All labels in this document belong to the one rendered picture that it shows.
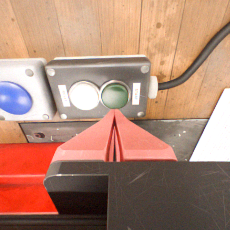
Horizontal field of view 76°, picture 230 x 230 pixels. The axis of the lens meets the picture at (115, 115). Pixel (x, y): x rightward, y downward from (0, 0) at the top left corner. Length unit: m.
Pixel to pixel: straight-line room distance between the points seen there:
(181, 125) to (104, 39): 0.16
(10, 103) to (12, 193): 0.23
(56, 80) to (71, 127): 0.09
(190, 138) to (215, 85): 0.09
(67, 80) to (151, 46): 0.10
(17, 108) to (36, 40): 0.08
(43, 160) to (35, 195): 0.13
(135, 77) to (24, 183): 0.32
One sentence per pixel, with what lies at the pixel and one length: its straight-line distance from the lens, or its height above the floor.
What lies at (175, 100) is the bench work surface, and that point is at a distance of 0.22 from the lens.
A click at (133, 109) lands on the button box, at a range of 0.17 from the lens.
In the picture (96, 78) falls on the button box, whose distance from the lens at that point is 0.16.
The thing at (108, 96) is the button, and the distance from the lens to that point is 0.15.
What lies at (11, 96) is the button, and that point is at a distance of 0.19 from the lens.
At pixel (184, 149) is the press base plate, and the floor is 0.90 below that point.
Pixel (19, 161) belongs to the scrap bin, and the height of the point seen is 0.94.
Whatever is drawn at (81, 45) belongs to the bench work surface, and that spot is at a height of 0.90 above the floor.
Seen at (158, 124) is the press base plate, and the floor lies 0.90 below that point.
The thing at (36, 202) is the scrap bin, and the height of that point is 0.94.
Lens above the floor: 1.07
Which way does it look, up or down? 55 degrees down
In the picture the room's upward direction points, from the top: 180 degrees clockwise
